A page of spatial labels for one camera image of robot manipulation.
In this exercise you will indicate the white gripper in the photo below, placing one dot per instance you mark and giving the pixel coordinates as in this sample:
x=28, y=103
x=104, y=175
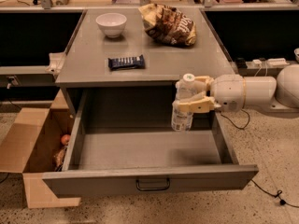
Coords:
x=227, y=91

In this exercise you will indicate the clear plastic water bottle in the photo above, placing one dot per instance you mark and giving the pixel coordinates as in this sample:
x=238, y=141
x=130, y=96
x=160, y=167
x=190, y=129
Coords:
x=182, y=121

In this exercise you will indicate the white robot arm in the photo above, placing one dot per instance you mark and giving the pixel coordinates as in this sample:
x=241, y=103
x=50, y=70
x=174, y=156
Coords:
x=269, y=95

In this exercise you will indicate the grey open top drawer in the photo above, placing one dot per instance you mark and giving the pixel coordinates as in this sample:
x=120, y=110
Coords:
x=117, y=140

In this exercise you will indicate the white power strip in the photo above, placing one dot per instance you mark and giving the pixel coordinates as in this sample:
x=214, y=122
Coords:
x=270, y=62

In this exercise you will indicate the dark blue snack bar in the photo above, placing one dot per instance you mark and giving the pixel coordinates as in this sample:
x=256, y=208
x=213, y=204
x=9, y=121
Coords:
x=126, y=63

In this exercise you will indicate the brown chip bag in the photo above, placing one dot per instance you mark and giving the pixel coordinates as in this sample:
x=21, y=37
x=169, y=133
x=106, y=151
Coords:
x=168, y=25

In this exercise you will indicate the grey metal cabinet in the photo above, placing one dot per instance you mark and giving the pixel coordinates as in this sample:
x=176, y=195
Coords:
x=85, y=65

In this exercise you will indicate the white ceramic bowl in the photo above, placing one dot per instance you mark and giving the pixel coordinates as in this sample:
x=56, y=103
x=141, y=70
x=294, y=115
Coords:
x=111, y=24

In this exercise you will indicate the red apple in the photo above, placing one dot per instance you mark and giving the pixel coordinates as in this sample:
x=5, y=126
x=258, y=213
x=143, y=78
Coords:
x=65, y=139

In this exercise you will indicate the crumpled snack wrapper in box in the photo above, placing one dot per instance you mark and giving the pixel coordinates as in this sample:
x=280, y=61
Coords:
x=58, y=158

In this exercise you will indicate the brown cardboard box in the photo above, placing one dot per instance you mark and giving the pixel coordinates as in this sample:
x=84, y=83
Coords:
x=29, y=146

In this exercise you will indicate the black drawer handle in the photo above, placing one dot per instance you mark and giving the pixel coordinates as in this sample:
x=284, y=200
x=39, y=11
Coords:
x=152, y=185

